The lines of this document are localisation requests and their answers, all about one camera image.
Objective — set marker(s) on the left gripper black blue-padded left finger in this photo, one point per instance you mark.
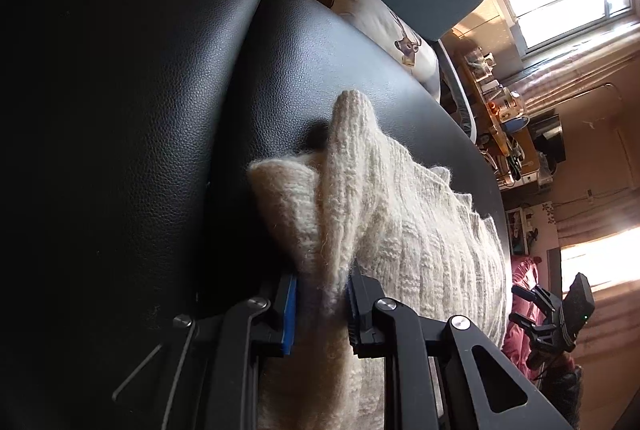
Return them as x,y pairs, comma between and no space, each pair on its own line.
204,373

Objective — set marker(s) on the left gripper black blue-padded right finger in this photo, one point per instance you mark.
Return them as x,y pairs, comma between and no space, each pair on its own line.
440,374

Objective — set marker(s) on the cream knitted sweater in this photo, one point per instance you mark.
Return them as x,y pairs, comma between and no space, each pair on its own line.
363,201

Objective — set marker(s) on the black computer monitor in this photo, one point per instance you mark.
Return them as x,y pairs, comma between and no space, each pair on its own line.
548,139

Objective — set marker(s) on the blue round-backed chair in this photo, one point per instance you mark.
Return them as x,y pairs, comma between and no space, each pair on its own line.
514,125

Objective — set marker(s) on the cluttered wooden desk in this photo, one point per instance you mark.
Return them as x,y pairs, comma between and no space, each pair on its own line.
513,158

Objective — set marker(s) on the sheer light curtain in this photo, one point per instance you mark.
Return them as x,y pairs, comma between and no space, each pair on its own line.
582,67

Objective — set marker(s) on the white deer print pillow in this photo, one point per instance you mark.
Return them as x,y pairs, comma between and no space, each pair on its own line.
383,26

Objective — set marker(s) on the black leather padded bench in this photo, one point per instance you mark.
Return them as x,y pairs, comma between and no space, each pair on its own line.
127,127

